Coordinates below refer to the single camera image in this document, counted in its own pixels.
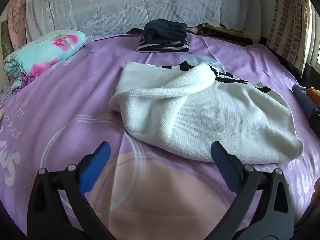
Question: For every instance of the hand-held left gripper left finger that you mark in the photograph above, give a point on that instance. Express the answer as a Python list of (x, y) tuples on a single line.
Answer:
[(96, 165)]

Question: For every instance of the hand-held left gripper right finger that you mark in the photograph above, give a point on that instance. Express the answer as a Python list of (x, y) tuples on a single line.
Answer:
[(223, 165)]

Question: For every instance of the white knit sweater black stripes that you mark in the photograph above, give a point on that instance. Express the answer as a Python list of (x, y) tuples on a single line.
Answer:
[(200, 115)]

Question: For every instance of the purple printed bed sheet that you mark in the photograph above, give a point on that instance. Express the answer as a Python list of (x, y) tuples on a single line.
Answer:
[(75, 105)]

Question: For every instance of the orange cloth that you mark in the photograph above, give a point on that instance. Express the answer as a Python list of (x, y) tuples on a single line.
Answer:
[(313, 93)]

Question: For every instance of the teal pink floral quilt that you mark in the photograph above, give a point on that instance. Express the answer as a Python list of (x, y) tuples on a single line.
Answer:
[(42, 52)]

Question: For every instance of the brown bamboo mat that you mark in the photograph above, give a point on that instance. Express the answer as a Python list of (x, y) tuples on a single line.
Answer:
[(225, 33)]

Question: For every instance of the black white striped garment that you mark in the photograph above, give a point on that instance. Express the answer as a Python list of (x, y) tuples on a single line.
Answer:
[(162, 47)]

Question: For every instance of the folded navy garment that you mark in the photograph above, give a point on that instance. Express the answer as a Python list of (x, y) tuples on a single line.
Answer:
[(165, 32)]

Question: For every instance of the brick pattern curtain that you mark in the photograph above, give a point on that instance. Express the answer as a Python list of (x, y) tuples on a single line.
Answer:
[(287, 17)]

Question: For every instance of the white lace cover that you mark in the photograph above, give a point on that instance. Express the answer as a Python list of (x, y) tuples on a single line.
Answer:
[(125, 5)]

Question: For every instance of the pink floral pillow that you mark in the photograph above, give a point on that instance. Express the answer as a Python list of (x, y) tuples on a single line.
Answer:
[(16, 22)]

